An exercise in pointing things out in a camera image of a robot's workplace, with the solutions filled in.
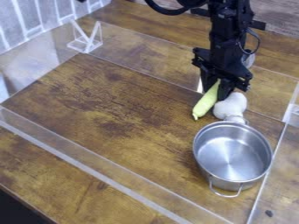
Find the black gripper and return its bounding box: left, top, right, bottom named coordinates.
left=191, top=31, right=254, bottom=101

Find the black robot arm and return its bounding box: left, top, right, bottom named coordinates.
left=191, top=0, right=257, bottom=101

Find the red white toy mushroom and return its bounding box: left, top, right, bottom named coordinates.
left=213, top=92, right=249, bottom=123

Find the stainless steel pot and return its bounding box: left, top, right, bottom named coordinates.
left=193, top=121, right=274, bottom=198

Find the clear acrylic front barrier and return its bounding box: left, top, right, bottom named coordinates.
left=0, top=106, right=234, bottom=224

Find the clear acrylic triangle bracket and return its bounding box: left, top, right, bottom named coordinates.
left=67, top=20, right=103, bottom=53

